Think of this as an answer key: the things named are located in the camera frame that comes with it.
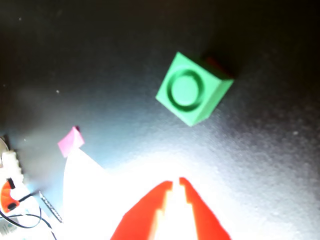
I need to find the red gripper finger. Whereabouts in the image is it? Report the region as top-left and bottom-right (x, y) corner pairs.
(178, 176), (232, 240)
(109, 180), (174, 240)

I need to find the black desk mat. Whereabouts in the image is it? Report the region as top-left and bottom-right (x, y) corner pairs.
(0, 0), (320, 240)

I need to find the green cube with round groove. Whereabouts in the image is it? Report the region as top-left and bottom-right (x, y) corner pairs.
(155, 51), (235, 128)

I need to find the orange clamp with black pad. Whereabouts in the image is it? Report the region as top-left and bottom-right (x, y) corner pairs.
(0, 180), (21, 214)

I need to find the thin black cable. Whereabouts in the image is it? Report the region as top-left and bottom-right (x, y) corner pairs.
(0, 208), (58, 240)

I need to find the white perforated plastic block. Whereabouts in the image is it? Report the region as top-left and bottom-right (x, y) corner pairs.
(0, 149), (33, 218)

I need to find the pink tape strip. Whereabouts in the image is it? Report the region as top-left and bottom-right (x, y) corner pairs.
(57, 126), (86, 159)

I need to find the white numbered grid paper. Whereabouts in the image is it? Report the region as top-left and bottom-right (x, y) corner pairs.
(62, 147), (176, 240)

